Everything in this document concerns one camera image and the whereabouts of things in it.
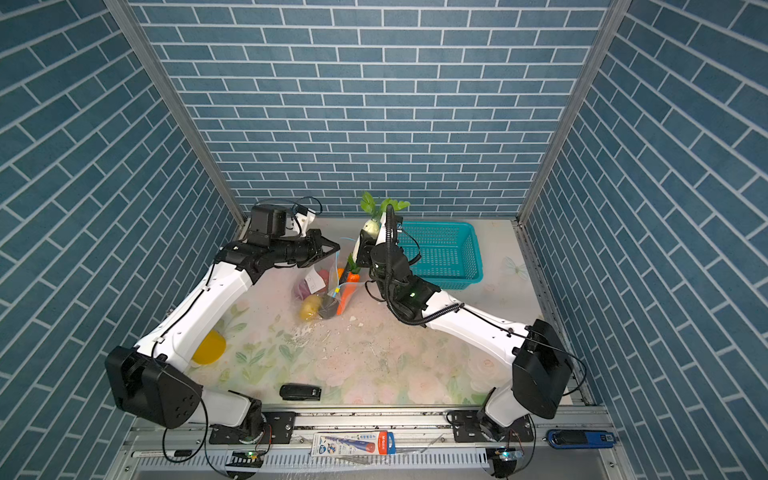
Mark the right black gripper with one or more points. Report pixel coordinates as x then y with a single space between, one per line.
367 250

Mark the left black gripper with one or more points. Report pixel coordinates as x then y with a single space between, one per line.
315 252

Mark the red toy pepper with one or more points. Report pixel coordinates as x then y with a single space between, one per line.
325 276

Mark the orange toy carrot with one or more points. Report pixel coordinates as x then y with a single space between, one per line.
349 280

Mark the purple toy onion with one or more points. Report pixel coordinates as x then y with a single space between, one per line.
301 290

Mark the clear zip top bag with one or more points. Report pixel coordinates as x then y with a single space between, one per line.
324 290

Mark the yellow toy potato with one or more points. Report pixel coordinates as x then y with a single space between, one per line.
310 308

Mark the black toy avocado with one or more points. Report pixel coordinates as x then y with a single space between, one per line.
328 308

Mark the teal plastic basket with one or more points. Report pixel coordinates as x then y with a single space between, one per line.
450 252

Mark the green toy leaf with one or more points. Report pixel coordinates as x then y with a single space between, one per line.
375 209

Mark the white toy garlic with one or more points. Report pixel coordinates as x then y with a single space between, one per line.
370 232

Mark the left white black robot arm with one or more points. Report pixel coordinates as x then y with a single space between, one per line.
148 379

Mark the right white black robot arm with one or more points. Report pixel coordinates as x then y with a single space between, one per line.
540 365

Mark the yellow pen cup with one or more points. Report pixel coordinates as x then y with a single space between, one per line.
212 347

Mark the black rectangular device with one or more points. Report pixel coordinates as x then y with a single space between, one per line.
300 392

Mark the toothbrush blister package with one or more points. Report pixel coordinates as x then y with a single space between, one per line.
355 443

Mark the black marker pen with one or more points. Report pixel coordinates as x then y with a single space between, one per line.
179 455

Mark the blue black tool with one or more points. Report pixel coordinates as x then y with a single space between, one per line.
580 439

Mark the aluminium mounting rail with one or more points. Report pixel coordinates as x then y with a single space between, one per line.
428 439

